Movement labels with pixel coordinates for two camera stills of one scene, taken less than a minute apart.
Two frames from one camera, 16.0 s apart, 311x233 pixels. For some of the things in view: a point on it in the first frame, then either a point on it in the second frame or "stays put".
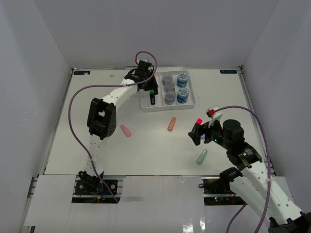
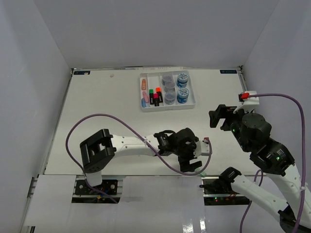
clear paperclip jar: [166, 78] stays put
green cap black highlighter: [152, 96] stays put
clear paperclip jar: [170, 97] stays put
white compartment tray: [175, 92] stays put
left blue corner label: [81, 72] stays put
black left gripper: [153, 85] to [183, 164]
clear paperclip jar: [169, 87] stays put
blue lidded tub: [182, 95] stays put
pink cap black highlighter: [199, 121] to [156, 99]
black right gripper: [199, 130] to [223, 111]
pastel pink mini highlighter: [125, 130] to [146, 96]
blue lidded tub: [182, 80] stays put
